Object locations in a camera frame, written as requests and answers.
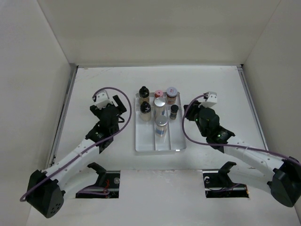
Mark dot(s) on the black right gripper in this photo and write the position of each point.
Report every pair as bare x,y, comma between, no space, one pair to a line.
194,107

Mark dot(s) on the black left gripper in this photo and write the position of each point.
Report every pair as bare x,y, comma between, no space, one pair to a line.
121,108

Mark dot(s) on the sugar jar with black cap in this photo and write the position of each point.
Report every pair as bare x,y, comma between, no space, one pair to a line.
145,111

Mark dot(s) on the brown lump jar black cap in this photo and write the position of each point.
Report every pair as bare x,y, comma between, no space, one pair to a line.
144,95

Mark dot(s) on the small black cap spice bottle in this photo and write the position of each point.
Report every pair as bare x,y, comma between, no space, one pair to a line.
173,112

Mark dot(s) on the white bead bottle silver lid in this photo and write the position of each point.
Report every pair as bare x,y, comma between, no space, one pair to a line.
159,107

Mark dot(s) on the pink lid spice jar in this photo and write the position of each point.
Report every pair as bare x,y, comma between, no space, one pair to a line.
158,93

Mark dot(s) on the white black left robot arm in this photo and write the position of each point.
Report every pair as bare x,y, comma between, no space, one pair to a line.
46,188

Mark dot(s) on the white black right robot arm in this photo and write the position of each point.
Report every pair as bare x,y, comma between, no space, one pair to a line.
274,173

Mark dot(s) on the white plastic organizer tray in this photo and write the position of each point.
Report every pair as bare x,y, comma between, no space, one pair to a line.
159,136

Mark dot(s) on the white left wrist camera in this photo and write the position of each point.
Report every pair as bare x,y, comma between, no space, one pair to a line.
102,99

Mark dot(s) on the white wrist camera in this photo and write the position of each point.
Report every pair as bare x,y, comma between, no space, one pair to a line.
102,99
210,99

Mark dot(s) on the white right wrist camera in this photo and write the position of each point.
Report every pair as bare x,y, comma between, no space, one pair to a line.
210,99

